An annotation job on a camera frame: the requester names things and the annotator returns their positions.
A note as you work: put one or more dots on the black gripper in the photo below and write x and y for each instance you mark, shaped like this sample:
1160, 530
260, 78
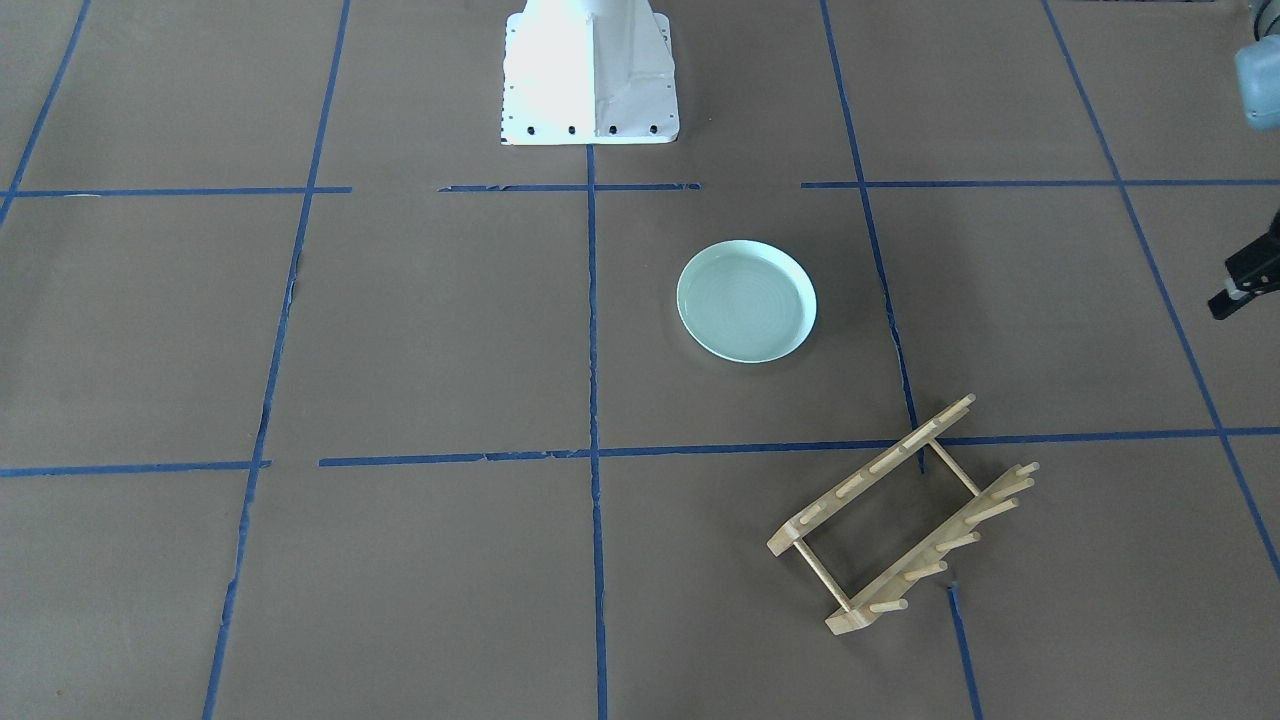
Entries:
1252, 274

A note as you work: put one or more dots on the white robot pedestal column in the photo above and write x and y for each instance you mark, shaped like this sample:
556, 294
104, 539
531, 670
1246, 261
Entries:
588, 73

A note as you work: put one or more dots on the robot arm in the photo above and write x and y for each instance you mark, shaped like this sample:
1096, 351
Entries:
1257, 70

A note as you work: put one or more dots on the light green round plate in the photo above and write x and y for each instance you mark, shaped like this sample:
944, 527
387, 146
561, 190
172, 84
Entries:
746, 301

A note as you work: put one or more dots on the wooden dish rack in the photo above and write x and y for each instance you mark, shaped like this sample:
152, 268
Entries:
892, 522

